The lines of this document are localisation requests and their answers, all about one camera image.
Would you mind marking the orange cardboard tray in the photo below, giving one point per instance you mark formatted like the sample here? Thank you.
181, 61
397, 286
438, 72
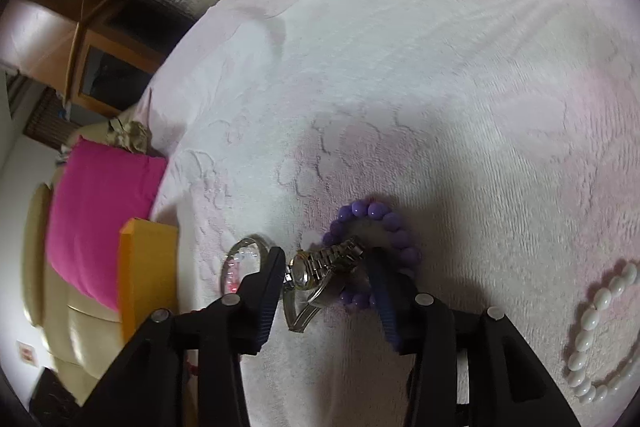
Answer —
146, 272

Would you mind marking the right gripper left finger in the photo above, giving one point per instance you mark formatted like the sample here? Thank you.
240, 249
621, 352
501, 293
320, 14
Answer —
144, 386

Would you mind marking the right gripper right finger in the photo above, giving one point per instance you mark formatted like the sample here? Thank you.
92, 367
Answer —
469, 369

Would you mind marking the silver metal wristwatch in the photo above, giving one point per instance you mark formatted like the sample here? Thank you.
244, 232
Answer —
314, 280

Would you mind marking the magenta cushion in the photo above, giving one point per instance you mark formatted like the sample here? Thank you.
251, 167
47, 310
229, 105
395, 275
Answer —
100, 190

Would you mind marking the olive crumpled cloth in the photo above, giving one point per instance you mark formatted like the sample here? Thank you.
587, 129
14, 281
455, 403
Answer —
129, 135

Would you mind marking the beige leather sofa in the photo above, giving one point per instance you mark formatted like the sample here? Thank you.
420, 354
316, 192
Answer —
81, 336

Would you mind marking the wooden cabinet column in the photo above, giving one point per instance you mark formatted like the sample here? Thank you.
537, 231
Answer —
82, 49

